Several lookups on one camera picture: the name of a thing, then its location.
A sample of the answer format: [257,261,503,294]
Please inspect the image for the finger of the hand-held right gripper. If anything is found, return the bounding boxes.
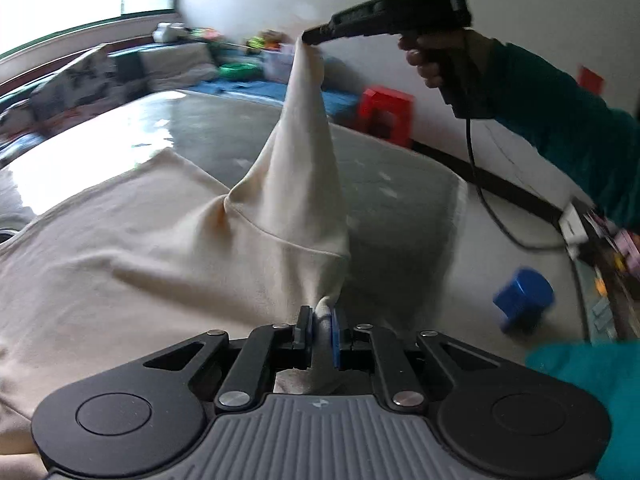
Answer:
[301,22,337,45]

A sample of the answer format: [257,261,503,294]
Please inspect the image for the green plastic basin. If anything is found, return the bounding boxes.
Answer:
[219,62,260,82]

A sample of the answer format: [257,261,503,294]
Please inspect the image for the white plush toy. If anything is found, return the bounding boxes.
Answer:
[152,22,187,44]

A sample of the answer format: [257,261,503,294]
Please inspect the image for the white box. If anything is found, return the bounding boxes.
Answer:
[557,202,597,257]

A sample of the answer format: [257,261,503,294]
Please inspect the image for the blue plastic stool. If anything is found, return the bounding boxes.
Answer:
[492,267,556,336]

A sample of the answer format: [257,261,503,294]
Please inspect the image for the person's right hand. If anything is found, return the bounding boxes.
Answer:
[398,29,496,97]

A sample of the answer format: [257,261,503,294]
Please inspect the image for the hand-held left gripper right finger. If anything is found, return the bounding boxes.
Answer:
[330,307,506,408]

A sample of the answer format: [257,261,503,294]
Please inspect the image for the person's teal sweater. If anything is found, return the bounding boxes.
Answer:
[525,342,640,480]

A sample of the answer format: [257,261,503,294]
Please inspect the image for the red plastic stool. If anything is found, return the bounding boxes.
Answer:
[357,87,416,148]

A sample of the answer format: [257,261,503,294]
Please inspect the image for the grey pillow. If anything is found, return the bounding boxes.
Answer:
[139,41,217,94]

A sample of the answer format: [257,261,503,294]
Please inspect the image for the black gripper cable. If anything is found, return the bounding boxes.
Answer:
[465,117,571,252]

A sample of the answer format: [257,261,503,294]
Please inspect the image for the red paper on wall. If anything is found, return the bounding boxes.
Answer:
[577,64,607,97]

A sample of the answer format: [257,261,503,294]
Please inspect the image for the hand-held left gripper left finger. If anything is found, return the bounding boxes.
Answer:
[142,305,315,413]

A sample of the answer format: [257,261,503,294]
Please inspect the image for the person's right forearm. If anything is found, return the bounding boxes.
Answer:
[486,39,640,231]

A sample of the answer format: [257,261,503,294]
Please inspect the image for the cream shirt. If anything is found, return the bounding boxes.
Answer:
[0,42,352,456]

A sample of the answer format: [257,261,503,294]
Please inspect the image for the clear plastic container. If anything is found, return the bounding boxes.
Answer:
[262,44,297,84]

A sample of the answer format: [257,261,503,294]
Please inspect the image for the blue sofa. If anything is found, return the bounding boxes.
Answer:
[0,40,362,142]

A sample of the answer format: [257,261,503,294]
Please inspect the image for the butterfly print pillow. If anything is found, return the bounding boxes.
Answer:
[0,99,37,137]
[29,46,120,122]

